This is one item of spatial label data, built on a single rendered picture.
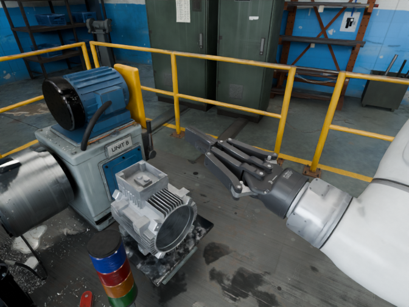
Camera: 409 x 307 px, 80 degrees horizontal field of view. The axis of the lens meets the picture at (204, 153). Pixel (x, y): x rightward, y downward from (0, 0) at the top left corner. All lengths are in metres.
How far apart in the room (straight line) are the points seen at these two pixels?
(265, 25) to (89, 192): 2.78
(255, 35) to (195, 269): 2.85
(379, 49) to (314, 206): 4.81
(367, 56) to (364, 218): 4.81
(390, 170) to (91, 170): 0.83
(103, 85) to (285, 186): 0.74
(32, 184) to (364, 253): 0.84
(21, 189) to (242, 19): 2.96
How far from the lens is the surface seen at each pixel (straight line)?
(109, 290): 0.58
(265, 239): 1.02
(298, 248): 1.03
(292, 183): 0.38
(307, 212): 0.36
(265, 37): 3.28
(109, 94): 0.91
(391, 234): 0.36
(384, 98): 4.81
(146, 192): 0.70
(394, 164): 0.40
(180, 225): 0.83
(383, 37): 5.09
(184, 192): 0.77
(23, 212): 0.91
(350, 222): 0.36
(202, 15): 3.59
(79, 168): 0.91
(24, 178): 0.91
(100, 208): 1.04
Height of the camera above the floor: 1.60
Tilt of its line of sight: 34 degrees down
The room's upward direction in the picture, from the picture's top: straight up
